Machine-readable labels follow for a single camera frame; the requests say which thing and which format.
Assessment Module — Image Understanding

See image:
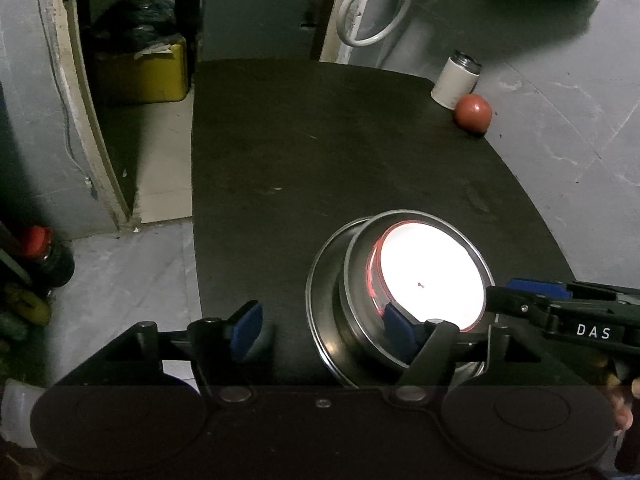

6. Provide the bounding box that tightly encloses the thin wall cable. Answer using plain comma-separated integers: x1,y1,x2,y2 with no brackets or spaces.
34,0,97,202

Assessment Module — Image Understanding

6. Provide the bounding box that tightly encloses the white cylindrical container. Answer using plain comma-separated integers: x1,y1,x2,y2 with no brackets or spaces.
430,49,482,111

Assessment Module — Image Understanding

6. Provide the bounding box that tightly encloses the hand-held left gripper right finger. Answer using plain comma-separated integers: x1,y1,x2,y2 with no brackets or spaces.
382,302,586,406

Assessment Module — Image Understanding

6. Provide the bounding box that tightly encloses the white hose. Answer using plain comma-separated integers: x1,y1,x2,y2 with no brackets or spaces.
334,0,422,49

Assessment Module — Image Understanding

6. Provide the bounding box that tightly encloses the red tomato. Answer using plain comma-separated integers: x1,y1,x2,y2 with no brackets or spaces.
453,93,494,134

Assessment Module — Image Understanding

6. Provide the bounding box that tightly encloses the yellow plastic bin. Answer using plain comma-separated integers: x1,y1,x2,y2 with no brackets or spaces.
94,36,189,106

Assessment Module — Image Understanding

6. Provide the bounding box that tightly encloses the dark bottle with red cap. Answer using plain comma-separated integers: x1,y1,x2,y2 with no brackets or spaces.
19,225,76,289

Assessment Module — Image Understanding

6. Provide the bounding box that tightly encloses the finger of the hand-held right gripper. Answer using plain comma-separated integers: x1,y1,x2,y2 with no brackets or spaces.
506,277,574,302
485,285,559,334

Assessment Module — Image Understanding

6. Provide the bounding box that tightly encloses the yellow green object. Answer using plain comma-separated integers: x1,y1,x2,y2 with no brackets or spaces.
0,280,52,343

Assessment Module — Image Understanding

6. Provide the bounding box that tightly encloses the stainless steel bowl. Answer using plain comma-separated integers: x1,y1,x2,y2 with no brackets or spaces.
338,208,496,367

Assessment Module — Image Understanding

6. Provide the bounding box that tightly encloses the white ceramic bowl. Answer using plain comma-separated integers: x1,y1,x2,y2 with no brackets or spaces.
367,221,487,334

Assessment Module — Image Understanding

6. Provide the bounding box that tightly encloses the stainless steel plate with sticker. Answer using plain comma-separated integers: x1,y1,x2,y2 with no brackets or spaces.
305,216,497,389

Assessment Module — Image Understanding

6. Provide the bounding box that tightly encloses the dark cabinet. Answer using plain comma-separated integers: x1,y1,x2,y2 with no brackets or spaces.
196,0,347,62

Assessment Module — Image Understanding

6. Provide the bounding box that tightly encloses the person's right hand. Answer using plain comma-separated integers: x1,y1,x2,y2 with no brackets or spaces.
602,357,640,436

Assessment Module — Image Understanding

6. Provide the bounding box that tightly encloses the white plastic container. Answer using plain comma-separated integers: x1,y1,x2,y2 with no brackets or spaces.
0,379,47,449

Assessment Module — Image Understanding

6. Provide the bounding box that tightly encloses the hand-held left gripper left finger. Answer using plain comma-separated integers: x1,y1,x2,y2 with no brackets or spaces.
65,301,263,406

